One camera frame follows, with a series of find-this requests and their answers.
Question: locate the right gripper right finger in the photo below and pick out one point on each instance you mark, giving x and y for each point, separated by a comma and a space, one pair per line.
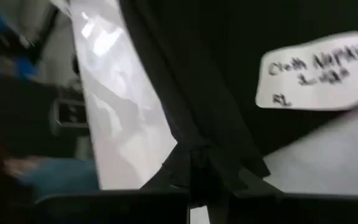
306, 210

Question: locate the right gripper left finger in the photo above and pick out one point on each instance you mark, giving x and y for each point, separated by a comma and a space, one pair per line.
110, 208

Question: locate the white handwritten towel label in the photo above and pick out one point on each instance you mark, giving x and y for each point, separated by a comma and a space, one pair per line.
312, 90

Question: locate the black towel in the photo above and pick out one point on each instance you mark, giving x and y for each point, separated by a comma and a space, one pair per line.
204, 77

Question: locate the person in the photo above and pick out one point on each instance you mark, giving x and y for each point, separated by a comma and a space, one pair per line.
61, 177

